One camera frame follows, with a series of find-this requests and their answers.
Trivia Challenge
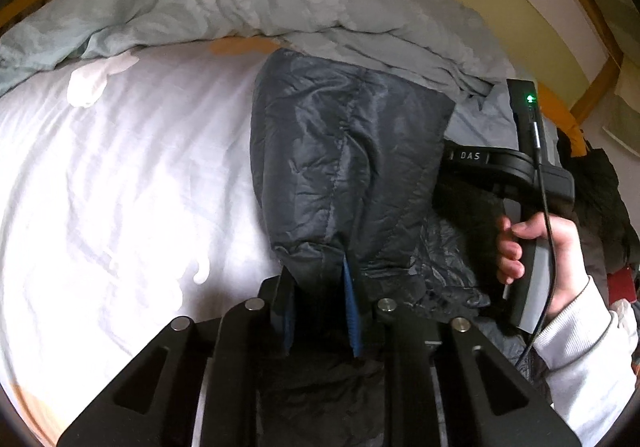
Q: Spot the white pillow pink print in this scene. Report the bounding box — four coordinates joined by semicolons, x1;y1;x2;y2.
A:
609;299;640;358

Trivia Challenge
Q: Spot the black puffer jacket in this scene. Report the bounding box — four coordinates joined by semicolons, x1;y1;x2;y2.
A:
248;47;551;447

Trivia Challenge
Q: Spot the person's right hand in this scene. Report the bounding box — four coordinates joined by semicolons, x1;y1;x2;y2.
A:
495;214;593;328

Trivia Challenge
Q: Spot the wooden bunk bed frame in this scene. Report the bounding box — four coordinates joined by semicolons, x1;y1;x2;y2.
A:
0;0;640;125

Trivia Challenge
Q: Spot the red flat case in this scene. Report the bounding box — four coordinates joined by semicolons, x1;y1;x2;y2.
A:
605;264;638;303

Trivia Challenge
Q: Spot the dark crumpled jacket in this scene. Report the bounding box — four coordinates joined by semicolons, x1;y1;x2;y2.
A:
555;130;633;278

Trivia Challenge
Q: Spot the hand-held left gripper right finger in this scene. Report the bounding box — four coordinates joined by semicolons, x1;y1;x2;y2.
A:
341;259;583;447

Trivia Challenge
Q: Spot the orange pillow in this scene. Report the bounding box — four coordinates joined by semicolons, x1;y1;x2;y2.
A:
547;94;587;155

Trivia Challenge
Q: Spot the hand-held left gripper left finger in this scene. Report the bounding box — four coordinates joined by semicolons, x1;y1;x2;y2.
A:
57;272;297;447

